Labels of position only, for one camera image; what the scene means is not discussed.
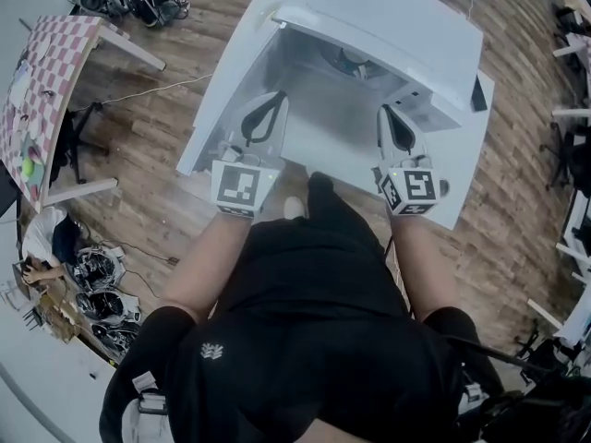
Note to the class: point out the white microwave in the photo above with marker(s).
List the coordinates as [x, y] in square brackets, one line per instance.
[383, 12]

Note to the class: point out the green round fruit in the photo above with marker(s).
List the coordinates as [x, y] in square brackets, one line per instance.
[28, 168]

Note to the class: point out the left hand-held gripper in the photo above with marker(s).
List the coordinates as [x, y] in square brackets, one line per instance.
[235, 185]

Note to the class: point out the white waist pack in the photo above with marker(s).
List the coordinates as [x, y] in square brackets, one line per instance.
[148, 418]

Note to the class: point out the white cloth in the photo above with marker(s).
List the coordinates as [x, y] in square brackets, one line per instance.
[20, 83]

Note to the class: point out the checkered white-framed table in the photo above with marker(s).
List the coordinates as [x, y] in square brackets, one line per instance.
[577, 46]

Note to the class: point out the white plate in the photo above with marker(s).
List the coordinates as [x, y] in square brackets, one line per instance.
[44, 46]

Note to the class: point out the person's right forearm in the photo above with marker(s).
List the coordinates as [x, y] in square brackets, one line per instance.
[422, 266]

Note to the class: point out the black router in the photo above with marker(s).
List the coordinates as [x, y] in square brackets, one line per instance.
[30, 319]

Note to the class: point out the white curved desk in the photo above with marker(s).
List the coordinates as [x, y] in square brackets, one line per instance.
[37, 386]

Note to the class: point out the white table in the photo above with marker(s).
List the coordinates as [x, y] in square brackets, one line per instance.
[461, 178]

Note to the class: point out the white metal rack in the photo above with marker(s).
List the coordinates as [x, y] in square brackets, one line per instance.
[575, 247]

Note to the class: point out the black office chair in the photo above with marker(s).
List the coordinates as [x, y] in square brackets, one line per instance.
[5, 192]
[565, 155]
[69, 136]

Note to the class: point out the checkered wood-edged table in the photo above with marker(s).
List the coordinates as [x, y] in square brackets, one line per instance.
[51, 90]

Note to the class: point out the person's black clothing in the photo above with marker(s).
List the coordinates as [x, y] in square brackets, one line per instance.
[300, 339]

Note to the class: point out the person's left forearm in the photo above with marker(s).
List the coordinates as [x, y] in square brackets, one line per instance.
[203, 266]

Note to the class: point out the black phone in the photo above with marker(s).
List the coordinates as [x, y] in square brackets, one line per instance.
[479, 94]

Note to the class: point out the black equipment stand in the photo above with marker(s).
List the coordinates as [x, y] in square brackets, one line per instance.
[498, 353]

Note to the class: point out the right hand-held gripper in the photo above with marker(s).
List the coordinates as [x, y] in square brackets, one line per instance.
[418, 187]

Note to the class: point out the person's left white shoe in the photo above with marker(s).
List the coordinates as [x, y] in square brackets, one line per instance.
[294, 207]

